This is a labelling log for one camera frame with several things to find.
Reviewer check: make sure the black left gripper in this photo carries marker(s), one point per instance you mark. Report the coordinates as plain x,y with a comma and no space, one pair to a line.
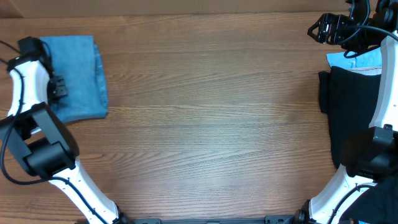
62,91

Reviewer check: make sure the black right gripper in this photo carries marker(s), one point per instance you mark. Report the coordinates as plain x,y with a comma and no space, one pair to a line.
339,22

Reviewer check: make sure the light blue denim jeans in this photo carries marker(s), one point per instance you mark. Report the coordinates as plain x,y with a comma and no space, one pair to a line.
78,60

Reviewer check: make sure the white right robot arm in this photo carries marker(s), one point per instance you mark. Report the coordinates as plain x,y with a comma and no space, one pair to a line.
370,156

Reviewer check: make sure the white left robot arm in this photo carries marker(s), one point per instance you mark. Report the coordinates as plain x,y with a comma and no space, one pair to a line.
41,144

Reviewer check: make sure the light blue folded cloth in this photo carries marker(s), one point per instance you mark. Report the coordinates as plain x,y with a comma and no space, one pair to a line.
366,64

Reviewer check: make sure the black folded garment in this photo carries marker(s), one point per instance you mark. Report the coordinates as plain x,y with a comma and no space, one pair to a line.
349,100

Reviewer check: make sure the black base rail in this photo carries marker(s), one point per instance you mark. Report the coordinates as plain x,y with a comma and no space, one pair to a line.
268,219

